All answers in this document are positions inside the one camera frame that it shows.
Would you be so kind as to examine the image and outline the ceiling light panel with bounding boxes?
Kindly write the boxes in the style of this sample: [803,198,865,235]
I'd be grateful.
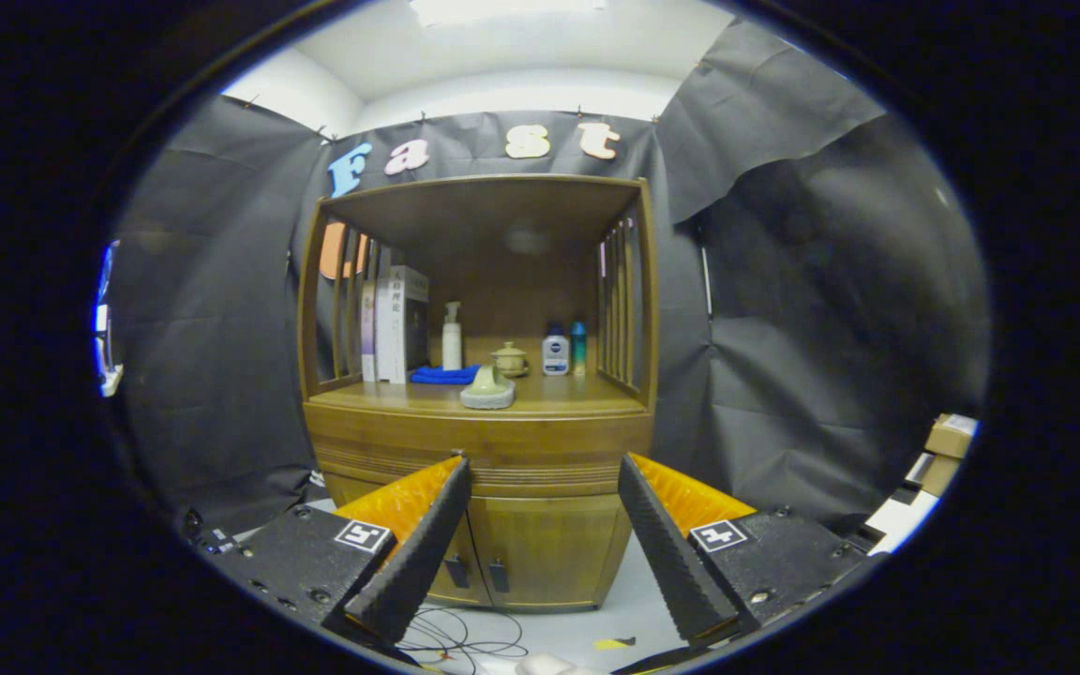
[409,0,608,27]

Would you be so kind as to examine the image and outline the purple and white book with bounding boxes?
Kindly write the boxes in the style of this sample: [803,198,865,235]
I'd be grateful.
[360,279,378,382]

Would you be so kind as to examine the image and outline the cardboard box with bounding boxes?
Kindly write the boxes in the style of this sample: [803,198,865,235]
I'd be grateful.
[924,413,979,460]
[920,453,963,498]

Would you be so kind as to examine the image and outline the blue folded cloth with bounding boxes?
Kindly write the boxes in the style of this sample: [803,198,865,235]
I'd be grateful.
[409,365,482,386]

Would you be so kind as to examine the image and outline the white book with dark cover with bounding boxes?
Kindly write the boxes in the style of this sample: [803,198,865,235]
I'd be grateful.
[388,265,430,383]

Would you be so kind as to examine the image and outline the beige lidded teacup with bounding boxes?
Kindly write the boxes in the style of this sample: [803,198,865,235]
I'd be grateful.
[490,341,530,379]

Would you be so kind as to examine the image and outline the white pump bottle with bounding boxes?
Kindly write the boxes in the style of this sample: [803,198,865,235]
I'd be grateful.
[442,301,464,370]

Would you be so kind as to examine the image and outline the black floor cables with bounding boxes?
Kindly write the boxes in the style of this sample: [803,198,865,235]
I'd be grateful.
[399,607,532,671]

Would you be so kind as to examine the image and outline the white board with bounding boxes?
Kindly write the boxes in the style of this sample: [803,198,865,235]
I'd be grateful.
[863,478,944,556]

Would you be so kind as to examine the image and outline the wooden cabinet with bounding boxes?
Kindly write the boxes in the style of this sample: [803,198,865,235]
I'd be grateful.
[296,174,661,612]

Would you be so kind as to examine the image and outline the wooden countertop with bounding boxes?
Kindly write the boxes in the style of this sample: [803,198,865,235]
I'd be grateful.
[307,370,649,413]

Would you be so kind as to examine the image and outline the white lotion bottle blue cap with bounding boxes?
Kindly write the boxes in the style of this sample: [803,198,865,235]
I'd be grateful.
[542,323,570,377]

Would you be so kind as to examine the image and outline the pale green oval dish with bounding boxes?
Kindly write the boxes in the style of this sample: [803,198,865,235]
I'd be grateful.
[460,365,517,411]

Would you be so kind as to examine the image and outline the black power strip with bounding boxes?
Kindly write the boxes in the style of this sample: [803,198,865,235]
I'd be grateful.
[182,508,241,556]

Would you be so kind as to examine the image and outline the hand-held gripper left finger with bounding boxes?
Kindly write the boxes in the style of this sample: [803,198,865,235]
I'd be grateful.
[188,455,473,657]

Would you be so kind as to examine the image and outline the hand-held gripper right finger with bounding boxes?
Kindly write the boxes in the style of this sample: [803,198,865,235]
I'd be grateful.
[618,453,888,648]

